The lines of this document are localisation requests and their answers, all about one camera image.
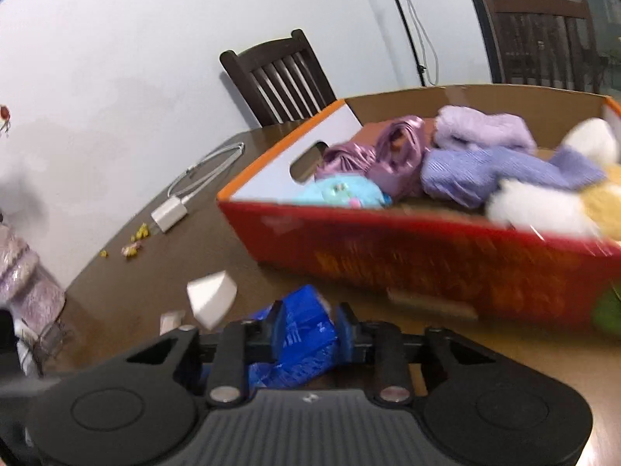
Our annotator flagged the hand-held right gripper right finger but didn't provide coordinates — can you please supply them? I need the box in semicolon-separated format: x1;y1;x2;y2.
337;302;496;405

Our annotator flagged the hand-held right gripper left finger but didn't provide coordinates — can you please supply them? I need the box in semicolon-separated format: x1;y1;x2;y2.
127;301;287;406

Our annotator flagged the blue plastic packet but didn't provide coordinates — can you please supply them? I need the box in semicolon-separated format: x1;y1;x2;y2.
248;285;339;389

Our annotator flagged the red printed cardboard box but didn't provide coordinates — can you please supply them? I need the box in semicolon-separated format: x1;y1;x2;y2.
217;84;621;333

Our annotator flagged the green soft thing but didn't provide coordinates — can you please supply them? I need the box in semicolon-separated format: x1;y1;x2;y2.
591;289;621;338

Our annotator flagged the light blue plush toy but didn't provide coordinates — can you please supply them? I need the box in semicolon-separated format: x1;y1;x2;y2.
293;176;393;209

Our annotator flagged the shiny mauve cloth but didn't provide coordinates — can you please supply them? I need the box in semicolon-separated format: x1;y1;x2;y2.
315;143;380;181
366;115;428;200

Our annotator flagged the periwinkle knitted cloth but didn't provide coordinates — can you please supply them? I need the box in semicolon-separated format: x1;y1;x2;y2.
420;146;607;209

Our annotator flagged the white and yellow plush toy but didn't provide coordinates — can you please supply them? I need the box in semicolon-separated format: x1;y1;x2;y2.
486;117;621;241

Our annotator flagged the lilac knitted cloth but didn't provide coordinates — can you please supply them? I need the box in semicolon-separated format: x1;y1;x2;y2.
433;105;537;153

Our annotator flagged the mauve fuzzy cloth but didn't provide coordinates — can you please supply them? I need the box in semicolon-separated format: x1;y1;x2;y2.
0;226;66;331

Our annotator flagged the dark wooden slatted chair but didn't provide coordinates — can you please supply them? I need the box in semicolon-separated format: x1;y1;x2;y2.
219;29;338;128
480;0;609;95

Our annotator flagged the black tripod stand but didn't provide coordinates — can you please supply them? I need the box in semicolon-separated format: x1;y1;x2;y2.
378;0;428;88

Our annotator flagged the white cable adapter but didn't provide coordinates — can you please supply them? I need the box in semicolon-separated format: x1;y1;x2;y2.
151;142;246;233

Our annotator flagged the thin hanging cable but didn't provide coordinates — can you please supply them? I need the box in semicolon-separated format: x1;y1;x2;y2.
392;0;440;85

